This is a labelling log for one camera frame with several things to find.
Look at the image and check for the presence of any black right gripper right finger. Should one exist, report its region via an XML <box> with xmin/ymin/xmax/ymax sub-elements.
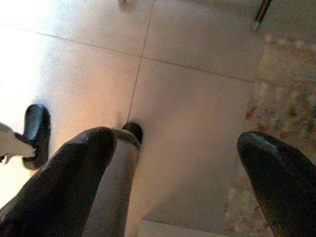
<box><xmin>237</xmin><ymin>130</ymin><xmax>316</xmax><ymax>237</ymax></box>

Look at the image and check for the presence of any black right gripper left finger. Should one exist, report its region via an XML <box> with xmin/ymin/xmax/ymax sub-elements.
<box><xmin>0</xmin><ymin>126</ymin><xmax>118</xmax><ymax>237</ymax></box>

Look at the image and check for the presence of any speckled floor mat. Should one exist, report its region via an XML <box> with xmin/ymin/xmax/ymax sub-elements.
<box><xmin>223</xmin><ymin>32</ymin><xmax>316</xmax><ymax>237</ymax></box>

